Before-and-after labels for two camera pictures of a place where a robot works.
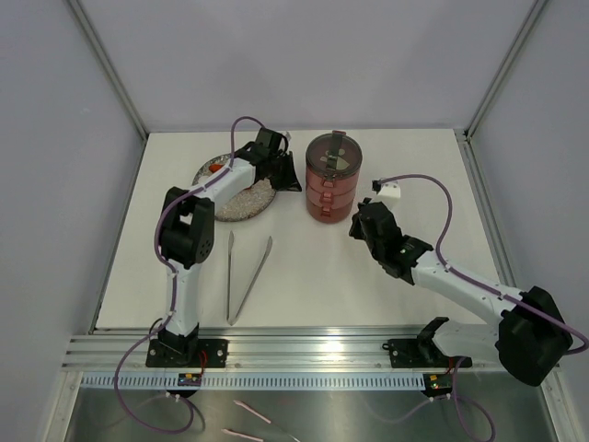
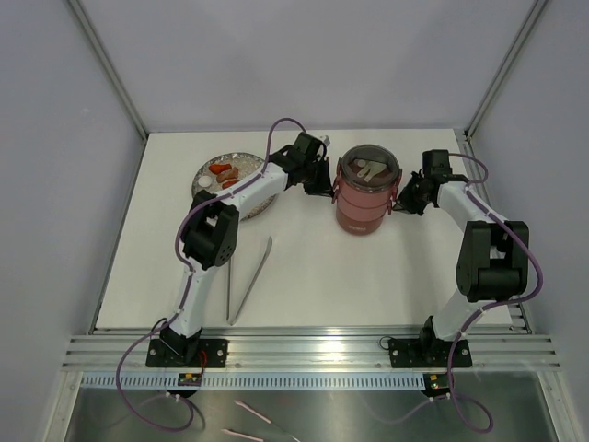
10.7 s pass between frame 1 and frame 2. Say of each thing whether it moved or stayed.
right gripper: moved
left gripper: moved
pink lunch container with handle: moved
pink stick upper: stayed
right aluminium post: stayed
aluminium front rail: stayed
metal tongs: stayed
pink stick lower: stayed
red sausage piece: stayed
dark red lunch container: moved
